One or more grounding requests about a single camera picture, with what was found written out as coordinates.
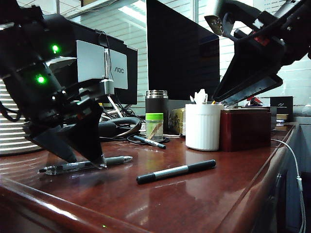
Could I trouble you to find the grey over-ear headphones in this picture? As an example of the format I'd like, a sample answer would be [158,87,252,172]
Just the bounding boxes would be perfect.
[98,117,142,139]

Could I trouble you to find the grey model airplane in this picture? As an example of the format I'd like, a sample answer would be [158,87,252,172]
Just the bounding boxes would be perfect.
[46,56,78,73]

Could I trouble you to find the white charging cable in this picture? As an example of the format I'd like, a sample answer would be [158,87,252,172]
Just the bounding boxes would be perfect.
[271,138,307,233]

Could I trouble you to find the silver AOC monitor stand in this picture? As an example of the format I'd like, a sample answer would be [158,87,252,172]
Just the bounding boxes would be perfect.
[101,48,122,118]

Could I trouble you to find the white ribbed thermos jug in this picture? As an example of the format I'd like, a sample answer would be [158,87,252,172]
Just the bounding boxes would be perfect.
[0,79,43,156]

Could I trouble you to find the large black monitor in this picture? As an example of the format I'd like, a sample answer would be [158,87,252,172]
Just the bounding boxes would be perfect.
[146,0,221,101]

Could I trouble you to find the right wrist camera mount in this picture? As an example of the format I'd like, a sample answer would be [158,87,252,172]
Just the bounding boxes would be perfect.
[204,0,259,41]

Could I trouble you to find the black steel thermos cup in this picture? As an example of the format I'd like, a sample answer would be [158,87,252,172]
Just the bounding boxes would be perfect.
[145,89,169,134]

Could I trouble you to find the red wooden box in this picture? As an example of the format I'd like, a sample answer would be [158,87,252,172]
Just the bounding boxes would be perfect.
[219,108,272,152]

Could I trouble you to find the black headphone cable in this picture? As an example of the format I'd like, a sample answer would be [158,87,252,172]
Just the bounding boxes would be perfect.
[99,134,171,146]

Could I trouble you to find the silver pen black caps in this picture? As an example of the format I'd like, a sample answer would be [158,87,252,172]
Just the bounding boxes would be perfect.
[136,159,217,185]

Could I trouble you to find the toothpick jar green lid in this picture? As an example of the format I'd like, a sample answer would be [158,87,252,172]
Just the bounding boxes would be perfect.
[145,113,164,143]

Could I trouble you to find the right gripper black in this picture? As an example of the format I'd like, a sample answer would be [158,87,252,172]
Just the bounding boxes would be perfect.
[212,11,296,108]

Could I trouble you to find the clear gel pen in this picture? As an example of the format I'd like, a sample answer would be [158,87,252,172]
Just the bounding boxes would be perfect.
[38,156,134,176]

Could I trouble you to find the black marker pen with clip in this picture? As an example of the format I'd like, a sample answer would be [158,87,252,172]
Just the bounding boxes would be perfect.
[133,135,167,150]

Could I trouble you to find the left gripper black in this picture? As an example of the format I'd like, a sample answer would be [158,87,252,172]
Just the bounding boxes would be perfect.
[23,83,108,170]

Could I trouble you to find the black AOC monitor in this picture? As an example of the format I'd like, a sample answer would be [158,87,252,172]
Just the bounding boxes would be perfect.
[42,13,138,105]

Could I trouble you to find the black box white logo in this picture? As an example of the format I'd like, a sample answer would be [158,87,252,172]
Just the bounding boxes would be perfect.
[270,96,294,115]

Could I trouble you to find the white ribbed pen holder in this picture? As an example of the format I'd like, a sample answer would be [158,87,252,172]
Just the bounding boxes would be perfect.
[185,103,224,151]

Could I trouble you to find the red white figurine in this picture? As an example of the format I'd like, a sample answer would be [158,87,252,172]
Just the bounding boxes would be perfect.
[245,96,265,107]

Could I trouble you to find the yellow tissue pack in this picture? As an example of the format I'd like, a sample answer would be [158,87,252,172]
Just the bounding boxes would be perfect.
[169,108,187,136]

